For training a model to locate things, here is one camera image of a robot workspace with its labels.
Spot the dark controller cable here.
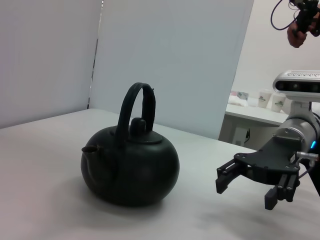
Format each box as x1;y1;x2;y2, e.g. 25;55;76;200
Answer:
269;0;301;32

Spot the black handheld controller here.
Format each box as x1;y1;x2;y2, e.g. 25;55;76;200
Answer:
289;0;320;35

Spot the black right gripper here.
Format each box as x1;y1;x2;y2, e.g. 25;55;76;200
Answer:
215;136;303;211

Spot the white wall socket with plug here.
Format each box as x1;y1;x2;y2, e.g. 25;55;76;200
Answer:
234;126;251;146

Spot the white tissue pack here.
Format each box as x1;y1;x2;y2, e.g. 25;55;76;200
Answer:
228;90;260;108

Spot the white side table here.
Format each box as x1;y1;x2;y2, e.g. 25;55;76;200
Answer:
219;102;288;151

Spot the person's hand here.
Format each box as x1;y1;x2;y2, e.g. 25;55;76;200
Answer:
286;21;320;49

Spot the black round teapot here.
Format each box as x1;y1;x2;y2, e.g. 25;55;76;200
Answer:
80;81;181;208

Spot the right wrist plug with cable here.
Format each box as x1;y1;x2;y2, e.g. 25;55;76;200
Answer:
296;150;320;180

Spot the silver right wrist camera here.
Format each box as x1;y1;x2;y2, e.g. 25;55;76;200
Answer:
272;69;320;118

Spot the white partition board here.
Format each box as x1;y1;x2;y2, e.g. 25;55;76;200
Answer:
86;0;255;141

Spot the white paper cup green print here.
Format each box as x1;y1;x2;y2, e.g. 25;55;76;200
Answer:
271;93;287;113
257;89;273;109

